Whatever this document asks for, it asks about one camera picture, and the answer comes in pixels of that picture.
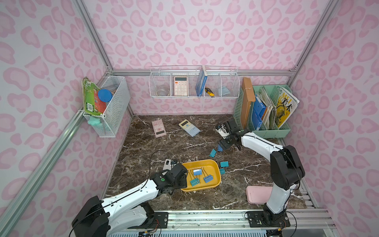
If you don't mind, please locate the teal binder clip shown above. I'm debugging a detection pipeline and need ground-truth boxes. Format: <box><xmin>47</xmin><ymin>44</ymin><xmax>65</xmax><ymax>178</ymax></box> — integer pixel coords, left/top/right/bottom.
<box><xmin>220</xmin><ymin>161</ymin><xmax>229</xmax><ymax>168</ymax></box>
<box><xmin>209</xmin><ymin>149</ymin><xmax>217</xmax><ymax>158</ymax></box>
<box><xmin>190</xmin><ymin>175</ymin><xmax>200</xmax><ymax>187</ymax></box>

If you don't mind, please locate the yellow plastic storage box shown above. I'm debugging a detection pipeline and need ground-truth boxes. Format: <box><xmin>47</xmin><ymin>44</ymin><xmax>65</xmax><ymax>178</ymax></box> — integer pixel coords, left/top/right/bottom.
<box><xmin>181</xmin><ymin>160</ymin><xmax>221</xmax><ymax>192</ymax></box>

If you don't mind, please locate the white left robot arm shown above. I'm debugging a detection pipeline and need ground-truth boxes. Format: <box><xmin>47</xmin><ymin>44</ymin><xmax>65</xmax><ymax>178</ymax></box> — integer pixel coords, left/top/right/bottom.
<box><xmin>70</xmin><ymin>164</ymin><xmax>188</xmax><ymax>237</ymax></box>

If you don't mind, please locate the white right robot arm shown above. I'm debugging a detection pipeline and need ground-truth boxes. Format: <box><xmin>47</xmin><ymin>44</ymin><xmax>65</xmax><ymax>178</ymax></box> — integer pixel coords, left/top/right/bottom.
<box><xmin>215</xmin><ymin>119</ymin><xmax>306</xmax><ymax>216</ymax></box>

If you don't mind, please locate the pink plastic box lid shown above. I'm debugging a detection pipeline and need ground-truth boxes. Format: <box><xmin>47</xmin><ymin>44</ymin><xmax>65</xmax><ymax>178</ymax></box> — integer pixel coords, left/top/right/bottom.
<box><xmin>246</xmin><ymin>186</ymin><xmax>272</xmax><ymax>205</ymax></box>

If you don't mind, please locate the green file organizer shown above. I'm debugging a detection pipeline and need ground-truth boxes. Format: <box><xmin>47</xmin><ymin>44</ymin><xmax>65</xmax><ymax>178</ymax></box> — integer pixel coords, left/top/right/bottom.
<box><xmin>234</xmin><ymin>85</ymin><xmax>291</xmax><ymax>138</ymax></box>

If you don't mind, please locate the blue folder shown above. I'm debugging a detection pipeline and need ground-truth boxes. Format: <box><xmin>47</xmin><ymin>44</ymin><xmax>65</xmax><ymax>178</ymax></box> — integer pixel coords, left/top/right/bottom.
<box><xmin>251</xmin><ymin>96</ymin><xmax>266</xmax><ymax>131</ymax></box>

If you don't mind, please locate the blue yellow calculator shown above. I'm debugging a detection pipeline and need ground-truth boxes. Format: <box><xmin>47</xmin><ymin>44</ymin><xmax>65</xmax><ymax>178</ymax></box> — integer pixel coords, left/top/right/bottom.
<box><xmin>179</xmin><ymin>119</ymin><xmax>200</xmax><ymax>137</ymax></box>

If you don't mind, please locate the brown clipboard folder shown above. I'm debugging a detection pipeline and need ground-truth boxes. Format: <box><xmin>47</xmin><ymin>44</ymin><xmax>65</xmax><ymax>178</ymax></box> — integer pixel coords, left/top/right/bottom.
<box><xmin>240</xmin><ymin>77</ymin><xmax>256</xmax><ymax>129</ymax></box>

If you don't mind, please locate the light blue cup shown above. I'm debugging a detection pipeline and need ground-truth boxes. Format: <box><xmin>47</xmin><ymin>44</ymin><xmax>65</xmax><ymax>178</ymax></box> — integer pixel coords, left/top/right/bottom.
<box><xmin>218</xmin><ymin>86</ymin><xmax>231</xmax><ymax>97</ymax></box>

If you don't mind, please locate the yellow black toy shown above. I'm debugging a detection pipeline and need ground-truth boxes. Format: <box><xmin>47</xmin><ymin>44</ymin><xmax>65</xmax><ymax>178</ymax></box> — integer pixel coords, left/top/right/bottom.
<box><xmin>205</xmin><ymin>87</ymin><xmax>215</xmax><ymax>98</ymax></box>

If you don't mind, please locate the pink calculator on table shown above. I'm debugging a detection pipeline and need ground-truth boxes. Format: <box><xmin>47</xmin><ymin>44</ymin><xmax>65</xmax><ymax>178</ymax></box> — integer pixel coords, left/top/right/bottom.
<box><xmin>152</xmin><ymin>118</ymin><xmax>167</xmax><ymax>138</ymax></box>

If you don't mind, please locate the yellow magazine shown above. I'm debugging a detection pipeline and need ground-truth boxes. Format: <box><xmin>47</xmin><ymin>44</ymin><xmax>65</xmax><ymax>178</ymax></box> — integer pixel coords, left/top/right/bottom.
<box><xmin>275</xmin><ymin>87</ymin><xmax>300</xmax><ymax>128</ymax></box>

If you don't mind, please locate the blue book in shelf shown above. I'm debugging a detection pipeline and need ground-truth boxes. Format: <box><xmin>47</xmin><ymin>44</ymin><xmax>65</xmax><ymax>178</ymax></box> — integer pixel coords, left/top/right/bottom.
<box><xmin>195</xmin><ymin>65</ymin><xmax>208</xmax><ymax>97</ymax></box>

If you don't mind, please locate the white calculator in shelf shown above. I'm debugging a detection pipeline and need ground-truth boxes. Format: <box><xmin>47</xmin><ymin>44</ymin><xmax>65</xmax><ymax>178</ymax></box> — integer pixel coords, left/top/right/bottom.
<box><xmin>174</xmin><ymin>76</ymin><xmax>189</xmax><ymax>96</ymax></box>

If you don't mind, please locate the clear glass bowl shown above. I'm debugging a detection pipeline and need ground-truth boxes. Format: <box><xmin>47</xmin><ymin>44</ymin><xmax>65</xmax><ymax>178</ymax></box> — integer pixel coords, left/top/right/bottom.
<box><xmin>156</xmin><ymin>86</ymin><xmax>170</xmax><ymax>96</ymax></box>

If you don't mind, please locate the mint green sponge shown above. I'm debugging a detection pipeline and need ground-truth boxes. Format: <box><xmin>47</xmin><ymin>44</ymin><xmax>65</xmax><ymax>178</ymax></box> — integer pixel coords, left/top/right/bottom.
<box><xmin>87</xmin><ymin>116</ymin><xmax>103</xmax><ymax>129</ymax></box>

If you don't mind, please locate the blue round lid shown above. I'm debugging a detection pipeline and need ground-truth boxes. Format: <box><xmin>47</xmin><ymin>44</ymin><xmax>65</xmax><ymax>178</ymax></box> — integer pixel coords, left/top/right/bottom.
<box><xmin>97</xmin><ymin>89</ymin><xmax>113</xmax><ymax>103</ymax></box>

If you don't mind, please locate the green card package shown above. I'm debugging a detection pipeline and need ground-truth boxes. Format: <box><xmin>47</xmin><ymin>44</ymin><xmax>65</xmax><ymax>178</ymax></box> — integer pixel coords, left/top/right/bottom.
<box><xmin>82</xmin><ymin>77</ymin><xmax>106</xmax><ymax>116</ymax></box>

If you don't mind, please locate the white wire wall basket left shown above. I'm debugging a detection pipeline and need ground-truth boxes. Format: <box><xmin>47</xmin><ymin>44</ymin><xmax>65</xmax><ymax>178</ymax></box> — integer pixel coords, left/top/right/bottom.
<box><xmin>83</xmin><ymin>76</ymin><xmax>131</xmax><ymax>138</ymax></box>

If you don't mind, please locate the white wire wall shelf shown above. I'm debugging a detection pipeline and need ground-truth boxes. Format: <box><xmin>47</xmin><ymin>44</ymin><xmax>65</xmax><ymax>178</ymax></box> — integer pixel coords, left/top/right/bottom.
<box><xmin>149</xmin><ymin>65</ymin><xmax>240</xmax><ymax>99</ymax></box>

